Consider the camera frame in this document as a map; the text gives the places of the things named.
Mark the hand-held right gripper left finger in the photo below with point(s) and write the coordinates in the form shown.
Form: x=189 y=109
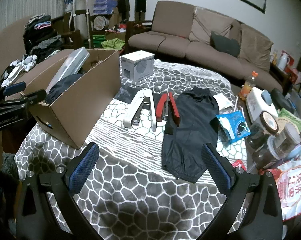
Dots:
x=83 y=170

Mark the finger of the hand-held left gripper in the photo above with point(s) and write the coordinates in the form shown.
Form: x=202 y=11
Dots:
x=14 y=87
x=34 y=96

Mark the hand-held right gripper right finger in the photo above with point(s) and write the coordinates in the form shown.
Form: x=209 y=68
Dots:
x=218 y=170

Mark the dark navy garment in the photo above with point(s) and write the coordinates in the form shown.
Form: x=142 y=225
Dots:
x=190 y=135

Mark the brown cardboard box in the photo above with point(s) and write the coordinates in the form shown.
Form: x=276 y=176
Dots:
x=85 y=100

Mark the red stapler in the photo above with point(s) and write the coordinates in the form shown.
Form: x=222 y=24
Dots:
x=175 y=110

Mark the white stapler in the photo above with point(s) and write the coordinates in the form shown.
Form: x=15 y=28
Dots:
x=140 y=100

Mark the clear plastic container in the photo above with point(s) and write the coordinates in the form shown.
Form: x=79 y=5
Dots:
x=70 y=63

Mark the white black clothes heap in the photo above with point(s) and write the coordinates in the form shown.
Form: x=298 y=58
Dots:
x=18 y=67

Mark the small red packet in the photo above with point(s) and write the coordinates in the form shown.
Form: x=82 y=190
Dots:
x=238 y=163

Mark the dark cloth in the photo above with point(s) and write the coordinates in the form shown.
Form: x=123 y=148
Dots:
x=65 y=87

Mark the blue packet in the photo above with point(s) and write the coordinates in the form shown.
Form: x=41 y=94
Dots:
x=230 y=126

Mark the grey white patterned blanket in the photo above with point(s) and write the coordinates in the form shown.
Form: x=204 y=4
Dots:
x=130 y=180

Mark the dark filled plastic jar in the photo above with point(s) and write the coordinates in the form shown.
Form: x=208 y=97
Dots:
x=265 y=156

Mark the pile of dark clothes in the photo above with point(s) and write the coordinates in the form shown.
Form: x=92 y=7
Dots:
x=40 y=37

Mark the jar with brown lid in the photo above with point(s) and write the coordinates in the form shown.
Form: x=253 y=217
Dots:
x=265 y=126

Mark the white paper packet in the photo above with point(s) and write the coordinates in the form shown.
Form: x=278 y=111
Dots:
x=223 y=101

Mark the dark wooden chair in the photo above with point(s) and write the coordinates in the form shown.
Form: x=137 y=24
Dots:
x=75 y=38

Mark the clear plastic jar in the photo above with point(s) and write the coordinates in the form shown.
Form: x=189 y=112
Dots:
x=288 y=140

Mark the red white snack bag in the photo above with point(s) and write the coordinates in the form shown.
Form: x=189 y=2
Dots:
x=293 y=187

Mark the orange drink bottle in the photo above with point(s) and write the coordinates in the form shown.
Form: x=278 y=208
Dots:
x=248 y=86

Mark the green packet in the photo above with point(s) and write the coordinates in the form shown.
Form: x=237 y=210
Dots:
x=291 y=120

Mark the green bag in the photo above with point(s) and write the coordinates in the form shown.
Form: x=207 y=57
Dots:
x=113 y=44

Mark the black case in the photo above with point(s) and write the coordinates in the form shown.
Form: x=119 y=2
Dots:
x=281 y=98

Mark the round tin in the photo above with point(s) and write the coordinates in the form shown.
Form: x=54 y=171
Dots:
x=101 y=23

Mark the white floor stand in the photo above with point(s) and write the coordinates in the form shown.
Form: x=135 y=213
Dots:
x=86 y=10

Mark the small white grey box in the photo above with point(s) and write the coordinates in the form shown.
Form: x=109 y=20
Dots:
x=138 y=65

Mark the stack of blue packets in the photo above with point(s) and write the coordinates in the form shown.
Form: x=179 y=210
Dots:
x=104 y=6

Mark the dark grey cushion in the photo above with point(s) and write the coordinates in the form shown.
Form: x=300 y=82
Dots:
x=225 y=43

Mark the white thermos jug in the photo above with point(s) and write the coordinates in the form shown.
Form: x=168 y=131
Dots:
x=283 y=61

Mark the black speaker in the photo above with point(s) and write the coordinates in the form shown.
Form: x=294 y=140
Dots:
x=141 y=6
x=124 y=5

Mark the brown sofa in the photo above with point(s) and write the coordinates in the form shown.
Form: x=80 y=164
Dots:
x=170 y=45

